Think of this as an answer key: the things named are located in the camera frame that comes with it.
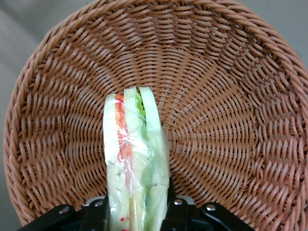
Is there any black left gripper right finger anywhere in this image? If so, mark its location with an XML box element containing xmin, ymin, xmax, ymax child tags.
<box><xmin>163</xmin><ymin>177</ymin><xmax>256</xmax><ymax>231</ymax></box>

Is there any brown round wicker basket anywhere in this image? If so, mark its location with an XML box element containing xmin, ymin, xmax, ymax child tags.
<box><xmin>2</xmin><ymin>0</ymin><xmax>308</xmax><ymax>231</ymax></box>

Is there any plastic-wrapped triangle sandwich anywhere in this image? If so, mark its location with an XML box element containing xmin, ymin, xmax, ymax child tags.
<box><xmin>103</xmin><ymin>86</ymin><xmax>170</xmax><ymax>231</ymax></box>

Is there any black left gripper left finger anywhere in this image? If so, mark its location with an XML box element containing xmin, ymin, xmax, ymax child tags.
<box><xmin>18</xmin><ymin>195</ymin><xmax>109</xmax><ymax>231</ymax></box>

